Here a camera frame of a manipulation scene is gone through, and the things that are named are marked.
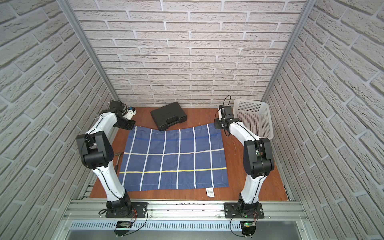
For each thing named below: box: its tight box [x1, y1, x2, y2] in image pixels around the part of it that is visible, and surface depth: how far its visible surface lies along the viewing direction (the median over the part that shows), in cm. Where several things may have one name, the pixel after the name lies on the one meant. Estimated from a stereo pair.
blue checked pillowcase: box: [121, 123, 229, 191], surface depth 92 cm
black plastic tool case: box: [150, 101, 188, 131], surface depth 112 cm
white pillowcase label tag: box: [206, 187, 215, 198], surface depth 81 cm
